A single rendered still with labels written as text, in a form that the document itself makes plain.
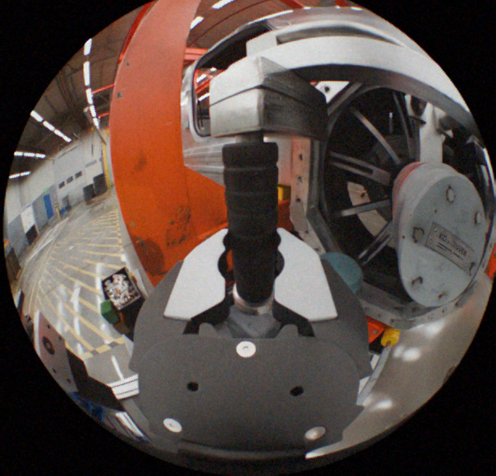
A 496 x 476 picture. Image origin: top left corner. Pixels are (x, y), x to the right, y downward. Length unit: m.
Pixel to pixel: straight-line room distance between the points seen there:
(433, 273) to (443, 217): 0.05
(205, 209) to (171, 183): 0.13
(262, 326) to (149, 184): 0.50
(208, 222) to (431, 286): 0.47
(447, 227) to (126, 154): 0.44
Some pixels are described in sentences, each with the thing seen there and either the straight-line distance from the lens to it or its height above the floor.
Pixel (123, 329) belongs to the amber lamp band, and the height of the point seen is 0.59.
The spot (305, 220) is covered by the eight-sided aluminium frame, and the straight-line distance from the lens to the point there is 0.34.
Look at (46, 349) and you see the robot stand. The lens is 0.37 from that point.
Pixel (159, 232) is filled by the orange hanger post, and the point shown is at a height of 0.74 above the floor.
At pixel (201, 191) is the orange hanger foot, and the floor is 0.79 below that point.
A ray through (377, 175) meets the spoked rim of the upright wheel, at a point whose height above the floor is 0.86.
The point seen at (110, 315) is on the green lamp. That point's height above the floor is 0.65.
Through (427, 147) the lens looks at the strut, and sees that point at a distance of 0.30.
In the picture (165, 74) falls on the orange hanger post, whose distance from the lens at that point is 0.41.
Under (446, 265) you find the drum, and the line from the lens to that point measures 0.17.
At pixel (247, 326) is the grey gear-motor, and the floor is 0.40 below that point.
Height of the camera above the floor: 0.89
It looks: 29 degrees down
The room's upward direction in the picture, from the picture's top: 2 degrees counter-clockwise
